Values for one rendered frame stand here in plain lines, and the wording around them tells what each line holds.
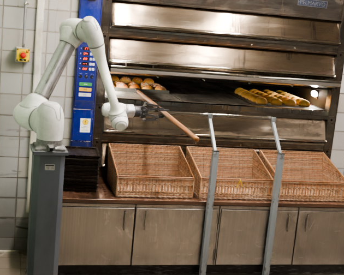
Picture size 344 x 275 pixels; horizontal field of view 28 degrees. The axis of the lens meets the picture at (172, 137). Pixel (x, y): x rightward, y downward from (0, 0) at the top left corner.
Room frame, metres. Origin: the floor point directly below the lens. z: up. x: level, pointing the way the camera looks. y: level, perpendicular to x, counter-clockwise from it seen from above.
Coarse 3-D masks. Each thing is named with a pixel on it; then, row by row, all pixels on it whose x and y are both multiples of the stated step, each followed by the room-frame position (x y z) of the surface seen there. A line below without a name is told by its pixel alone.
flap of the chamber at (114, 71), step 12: (120, 72) 4.84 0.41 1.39; (132, 72) 4.85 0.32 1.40; (144, 72) 4.88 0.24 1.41; (156, 72) 4.90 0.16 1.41; (168, 72) 4.92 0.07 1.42; (276, 84) 5.29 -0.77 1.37; (288, 84) 5.23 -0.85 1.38; (300, 84) 5.18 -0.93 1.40; (312, 84) 5.20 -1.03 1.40; (324, 84) 5.23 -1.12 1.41; (336, 84) 5.26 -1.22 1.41
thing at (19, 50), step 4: (16, 48) 4.73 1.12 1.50; (20, 48) 4.73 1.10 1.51; (24, 48) 4.74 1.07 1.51; (28, 48) 4.75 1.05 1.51; (16, 52) 4.73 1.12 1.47; (20, 52) 4.73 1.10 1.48; (24, 52) 4.74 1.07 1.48; (28, 52) 4.75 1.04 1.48; (16, 56) 4.73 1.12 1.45; (28, 56) 4.75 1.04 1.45; (16, 60) 4.73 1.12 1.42; (20, 60) 4.73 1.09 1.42; (24, 60) 4.74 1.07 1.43; (28, 60) 4.75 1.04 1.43
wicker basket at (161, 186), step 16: (112, 144) 4.94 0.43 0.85; (128, 144) 4.97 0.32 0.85; (112, 160) 4.71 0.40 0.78; (128, 160) 4.94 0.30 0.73; (144, 160) 4.97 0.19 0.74; (160, 160) 5.01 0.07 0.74; (112, 176) 4.68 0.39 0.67; (128, 176) 4.51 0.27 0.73; (144, 176) 4.54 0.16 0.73; (160, 176) 4.57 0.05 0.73; (176, 176) 5.02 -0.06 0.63; (192, 176) 4.65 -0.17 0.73; (128, 192) 4.51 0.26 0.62; (144, 192) 4.54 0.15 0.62; (160, 192) 4.57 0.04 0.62; (176, 192) 4.60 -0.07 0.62; (192, 192) 4.63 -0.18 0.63
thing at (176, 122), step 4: (140, 92) 5.24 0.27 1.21; (144, 96) 5.08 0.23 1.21; (148, 100) 4.93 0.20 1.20; (152, 100) 4.88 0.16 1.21; (164, 112) 4.44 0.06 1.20; (168, 116) 4.33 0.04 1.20; (172, 116) 4.30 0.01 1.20; (172, 120) 4.22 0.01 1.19; (176, 120) 4.18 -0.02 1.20; (176, 124) 4.11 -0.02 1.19; (180, 124) 4.05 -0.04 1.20; (180, 128) 4.02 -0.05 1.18; (184, 128) 3.95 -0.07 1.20; (184, 132) 3.94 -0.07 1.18; (188, 132) 3.85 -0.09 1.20; (192, 136) 3.76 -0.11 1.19; (196, 136) 3.73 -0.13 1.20; (196, 140) 3.72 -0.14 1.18
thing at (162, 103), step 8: (136, 104) 5.02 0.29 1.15; (160, 104) 5.06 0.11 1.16; (168, 104) 5.08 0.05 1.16; (176, 104) 5.09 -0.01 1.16; (184, 104) 5.11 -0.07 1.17; (192, 104) 5.13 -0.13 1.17; (200, 104) 5.14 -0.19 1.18; (208, 104) 5.16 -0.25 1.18; (216, 104) 5.19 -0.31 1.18; (224, 104) 5.23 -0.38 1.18; (272, 112) 5.29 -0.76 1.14; (280, 112) 5.30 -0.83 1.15; (288, 112) 5.32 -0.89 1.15; (296, 112) 5.34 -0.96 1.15; (304, 112) 5.36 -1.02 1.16; (312, 112) 5.37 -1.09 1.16; (320, 112) 5.39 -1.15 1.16; (328, 112) 5.41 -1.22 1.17
